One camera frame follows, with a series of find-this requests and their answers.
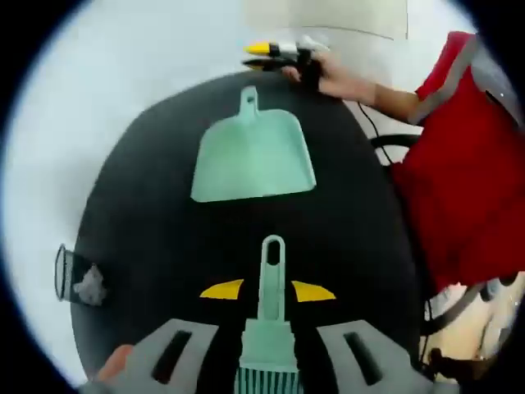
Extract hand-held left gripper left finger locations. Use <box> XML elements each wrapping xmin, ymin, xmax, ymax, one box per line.
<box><xmin>80</xmin><ymin>278</ymin><xmax>246</xmax><ymax>394</ymax></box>

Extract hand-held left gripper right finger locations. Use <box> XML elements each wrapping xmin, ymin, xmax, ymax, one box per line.
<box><xmin>290</xmin><ymin>280</ymin><xmax>436</xmax><ymax>394</ymax></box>

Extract white paper trash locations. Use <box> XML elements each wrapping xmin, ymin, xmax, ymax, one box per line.
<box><xmin>72</xmin><ymin>263</ymin><xmax>109</xmax><ymax>306</ymax></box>

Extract green plastic dustpan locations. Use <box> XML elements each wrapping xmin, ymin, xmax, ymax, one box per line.
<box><xmin>189</xmin><ymin>85</ymin><xmax>318</xmax><ymax>204</ymax></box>

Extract green plastic broom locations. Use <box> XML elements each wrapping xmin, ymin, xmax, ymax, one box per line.
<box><xmin>235</xmin><ymin>234</ymin><xmax>299</xmax><ymax>394</ymax></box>

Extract black round tabletop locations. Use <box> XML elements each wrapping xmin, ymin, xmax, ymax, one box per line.
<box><xmin>68</xmin><ymin>68</ymin><xmax>424</xmax><ymax>394</ymax></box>

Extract person's left hand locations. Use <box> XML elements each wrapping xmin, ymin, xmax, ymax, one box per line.
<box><xmin>97</xmin><ymin>344</ymin><xmax>135</xmax><ymax>381</ymax></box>

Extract person's right hand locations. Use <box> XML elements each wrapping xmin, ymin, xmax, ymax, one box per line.
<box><xmin>282</xmin><ymin>56</ymin><xmax>377</xmax><ymax>104</ymax></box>

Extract beige panel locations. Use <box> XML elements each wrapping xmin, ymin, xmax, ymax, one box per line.
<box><xmin>245</xmin><ymin>0</ymin><xmax>409</xmax><ymax>41</ymax></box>

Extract black mesh cup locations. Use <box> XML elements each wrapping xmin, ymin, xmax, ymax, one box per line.
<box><xmin>54</xmin><ymin>242</ymin><xmax>110</xmax><ymax>307</ymax></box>

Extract black office chair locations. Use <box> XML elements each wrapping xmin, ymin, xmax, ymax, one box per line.
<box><xmin>367</xmin><ymin>131</ymin><xmax>525</xmax><ymax>377</ymax></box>

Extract person in red shirt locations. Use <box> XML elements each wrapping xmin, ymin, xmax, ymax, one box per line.
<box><xmin>387</xmin><ymin>30</ymin><xmax>525</xmax><ymax>297</ymax></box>

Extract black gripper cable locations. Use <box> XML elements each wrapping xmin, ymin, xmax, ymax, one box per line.
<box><xmin>355</xmin><ymin>100</ymin><xmax>395</xmax><ymax>166</ymax></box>

